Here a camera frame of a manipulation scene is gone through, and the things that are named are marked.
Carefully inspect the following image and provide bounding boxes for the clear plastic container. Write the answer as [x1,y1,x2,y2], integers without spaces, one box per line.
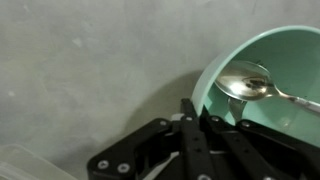
[0,143,79,180]

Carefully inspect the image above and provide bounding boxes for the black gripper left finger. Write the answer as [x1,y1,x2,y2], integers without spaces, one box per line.
[87,97,218,180]

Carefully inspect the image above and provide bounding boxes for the silver metal spoon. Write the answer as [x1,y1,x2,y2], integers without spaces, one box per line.
[214,59,320,116]

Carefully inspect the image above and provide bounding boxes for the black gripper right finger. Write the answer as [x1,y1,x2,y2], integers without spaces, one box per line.
[199,105,320,180]

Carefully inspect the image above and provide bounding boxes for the green bowl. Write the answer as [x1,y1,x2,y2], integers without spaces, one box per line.
[191,25,320,149]

